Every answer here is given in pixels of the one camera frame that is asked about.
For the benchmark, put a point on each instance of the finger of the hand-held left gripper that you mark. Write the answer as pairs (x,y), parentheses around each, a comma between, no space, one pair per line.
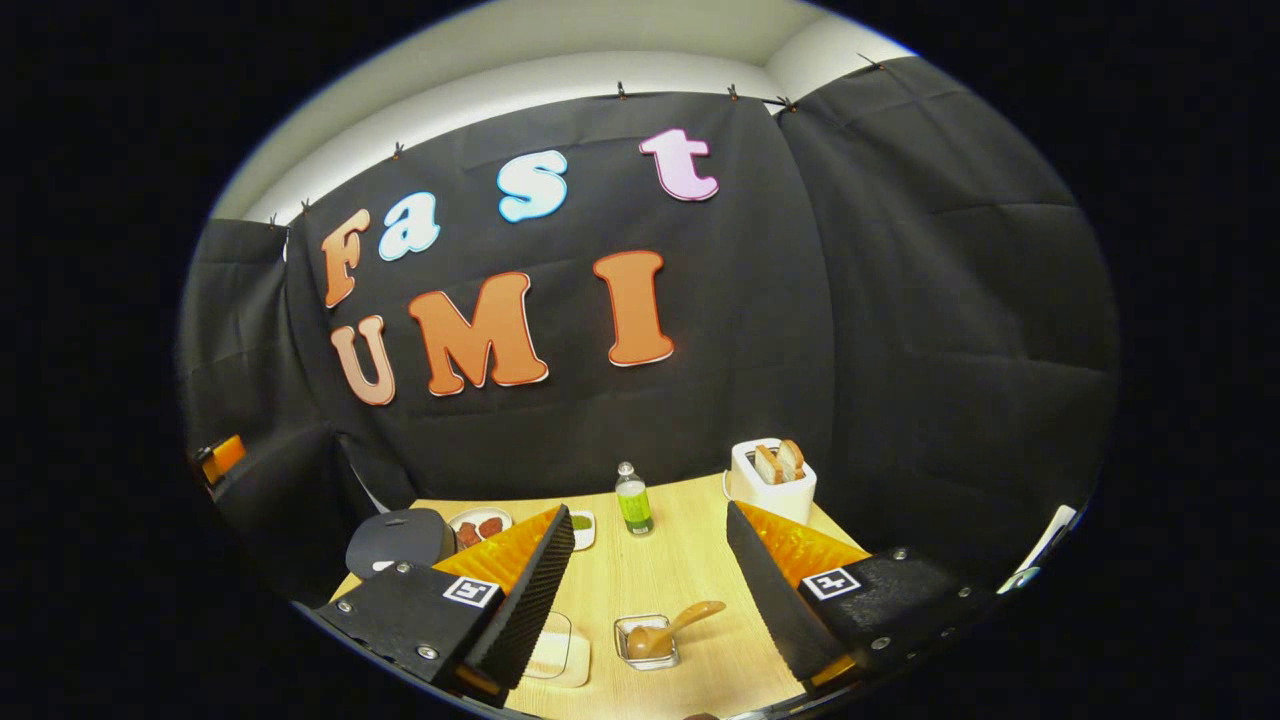
(222,458)

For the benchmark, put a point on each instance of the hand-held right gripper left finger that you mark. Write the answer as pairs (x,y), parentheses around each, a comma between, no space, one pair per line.
(530,600)

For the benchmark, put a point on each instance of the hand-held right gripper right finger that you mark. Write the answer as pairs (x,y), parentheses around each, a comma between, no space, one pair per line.
(770,600)

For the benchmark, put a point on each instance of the clear rice container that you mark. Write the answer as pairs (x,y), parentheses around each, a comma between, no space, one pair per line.
(565,655)

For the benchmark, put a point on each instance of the wooden spoon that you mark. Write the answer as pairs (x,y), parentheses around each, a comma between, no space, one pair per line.
(680,622)

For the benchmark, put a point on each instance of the black rice cooker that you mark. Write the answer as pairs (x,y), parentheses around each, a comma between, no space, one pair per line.
(400,540)

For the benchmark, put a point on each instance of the white divided bean tray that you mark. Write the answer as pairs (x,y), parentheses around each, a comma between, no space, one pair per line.
(583,530)

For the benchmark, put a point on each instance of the round plate with red meat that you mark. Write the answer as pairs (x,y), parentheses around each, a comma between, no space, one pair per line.
(480,527)

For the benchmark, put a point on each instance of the white toaster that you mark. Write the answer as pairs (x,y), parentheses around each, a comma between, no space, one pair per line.
(770,500)

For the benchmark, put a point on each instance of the green drink bottle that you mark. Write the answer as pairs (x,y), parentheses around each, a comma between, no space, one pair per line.
(634,505)

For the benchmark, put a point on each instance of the white board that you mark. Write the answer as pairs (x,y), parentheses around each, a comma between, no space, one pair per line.
(1045,545)

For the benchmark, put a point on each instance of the black backdrop cloth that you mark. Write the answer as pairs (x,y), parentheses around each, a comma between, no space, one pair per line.
(900,300)

